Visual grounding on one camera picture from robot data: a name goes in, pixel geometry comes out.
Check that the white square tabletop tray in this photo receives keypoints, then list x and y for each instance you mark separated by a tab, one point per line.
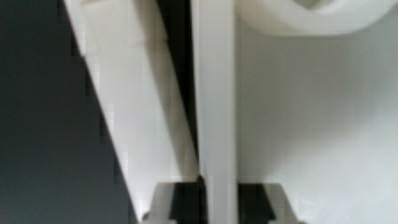
297	105

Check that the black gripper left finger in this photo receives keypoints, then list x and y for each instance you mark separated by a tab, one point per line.
178	204

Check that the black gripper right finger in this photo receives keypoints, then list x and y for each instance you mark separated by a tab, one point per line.
263	205

